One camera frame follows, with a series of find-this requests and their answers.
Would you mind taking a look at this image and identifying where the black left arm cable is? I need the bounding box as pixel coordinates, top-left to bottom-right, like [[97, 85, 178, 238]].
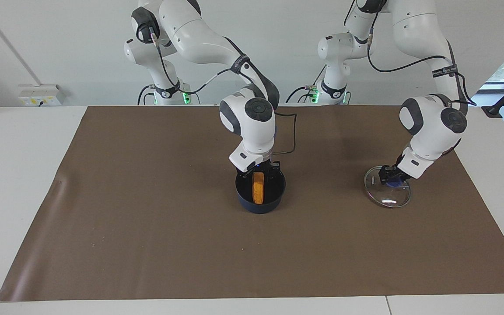
[[367, 13, 476, 106]]

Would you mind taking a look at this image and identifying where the orange sponge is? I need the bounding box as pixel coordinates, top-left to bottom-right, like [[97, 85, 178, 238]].
[[252, 172, 265, 205]]

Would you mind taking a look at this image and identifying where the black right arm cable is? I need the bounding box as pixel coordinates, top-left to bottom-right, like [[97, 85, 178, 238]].
[[148, 26, 297, 155]]

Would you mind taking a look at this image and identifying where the brown table mat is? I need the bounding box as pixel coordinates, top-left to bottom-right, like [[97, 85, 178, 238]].
[[0, 105, 504, 302]]

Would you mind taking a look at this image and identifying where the black base cable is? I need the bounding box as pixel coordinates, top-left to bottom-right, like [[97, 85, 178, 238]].
[[285, 66, 326, 104], [137, 84, 156, 106]]

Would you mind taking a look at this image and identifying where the glass lid with purple knob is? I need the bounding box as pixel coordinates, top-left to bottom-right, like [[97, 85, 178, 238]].
[[364, 165, 411, 208]]

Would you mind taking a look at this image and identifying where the black arm strap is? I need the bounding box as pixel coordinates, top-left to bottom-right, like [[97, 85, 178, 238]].
[[230, 54, 251, 75], [431, 65, 459, 78]]

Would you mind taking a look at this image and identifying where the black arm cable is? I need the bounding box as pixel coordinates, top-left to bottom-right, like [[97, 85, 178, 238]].
[[148, 26, 297, 155], [367, 13, 476, 106]]

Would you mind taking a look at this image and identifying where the dark pot with purple handle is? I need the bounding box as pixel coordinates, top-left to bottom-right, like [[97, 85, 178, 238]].
[[235, 168, 286, 214]]

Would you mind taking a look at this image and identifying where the white wall socket box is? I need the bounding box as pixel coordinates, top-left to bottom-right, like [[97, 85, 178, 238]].
[[18, 84, 66, 106]]

